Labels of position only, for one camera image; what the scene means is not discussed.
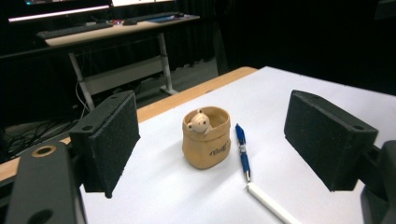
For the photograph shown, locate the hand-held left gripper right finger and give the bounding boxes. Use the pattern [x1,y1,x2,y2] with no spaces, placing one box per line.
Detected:
[283,89,380,192]

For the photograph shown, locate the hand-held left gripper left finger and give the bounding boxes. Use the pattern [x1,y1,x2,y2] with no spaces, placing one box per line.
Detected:
[68,90,142,200]

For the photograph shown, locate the blue pen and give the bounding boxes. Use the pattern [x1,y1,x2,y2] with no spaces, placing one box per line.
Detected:
[234,123,252,183]

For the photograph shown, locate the white pen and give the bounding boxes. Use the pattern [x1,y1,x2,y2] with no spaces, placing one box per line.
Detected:
[247,182,303,224]

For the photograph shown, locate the tan bear pen holder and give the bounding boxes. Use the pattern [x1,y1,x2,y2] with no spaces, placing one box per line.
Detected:
[181,105,232,171]

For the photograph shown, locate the white table board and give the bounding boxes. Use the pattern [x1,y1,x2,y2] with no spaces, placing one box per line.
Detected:
[78,65,396,224]

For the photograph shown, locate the black keyboard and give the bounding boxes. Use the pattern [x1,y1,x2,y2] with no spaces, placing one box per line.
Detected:
[35,21,114,40]
[122,11,185,26]

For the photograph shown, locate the computer monitor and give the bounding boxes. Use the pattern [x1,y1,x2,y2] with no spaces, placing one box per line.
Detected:
[7,0,112,24]
[111,0,177,7]

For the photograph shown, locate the black floor cables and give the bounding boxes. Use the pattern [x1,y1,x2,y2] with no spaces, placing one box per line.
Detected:
[0,119,78,157]

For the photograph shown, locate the metal stand frame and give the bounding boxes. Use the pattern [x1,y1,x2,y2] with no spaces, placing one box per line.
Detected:
[35,13,201,112]

